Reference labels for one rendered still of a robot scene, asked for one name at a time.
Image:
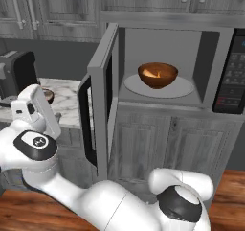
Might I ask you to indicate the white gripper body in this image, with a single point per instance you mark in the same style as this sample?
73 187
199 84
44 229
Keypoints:
44 113

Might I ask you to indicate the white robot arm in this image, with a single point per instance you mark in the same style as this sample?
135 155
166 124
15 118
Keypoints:
105 206

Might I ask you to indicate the grey microwave door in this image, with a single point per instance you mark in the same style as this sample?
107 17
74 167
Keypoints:
99 113

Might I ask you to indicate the orange food in bowl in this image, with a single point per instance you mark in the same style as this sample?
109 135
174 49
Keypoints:
149 72

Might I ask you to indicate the brown bowl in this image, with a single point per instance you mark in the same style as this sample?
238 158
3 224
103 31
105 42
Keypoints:
158 78

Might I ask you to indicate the grey microwave oven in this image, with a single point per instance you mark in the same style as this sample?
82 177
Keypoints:
166 43

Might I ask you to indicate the microwave start button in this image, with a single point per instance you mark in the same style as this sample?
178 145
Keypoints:
234 102

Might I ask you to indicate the small brown round cup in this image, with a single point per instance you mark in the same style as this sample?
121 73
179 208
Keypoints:
49 96

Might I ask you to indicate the black grey coffee machine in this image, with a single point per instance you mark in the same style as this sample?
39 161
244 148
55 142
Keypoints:
19 72

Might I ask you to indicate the round grey turntable plate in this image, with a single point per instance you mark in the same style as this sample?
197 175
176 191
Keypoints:
178 89

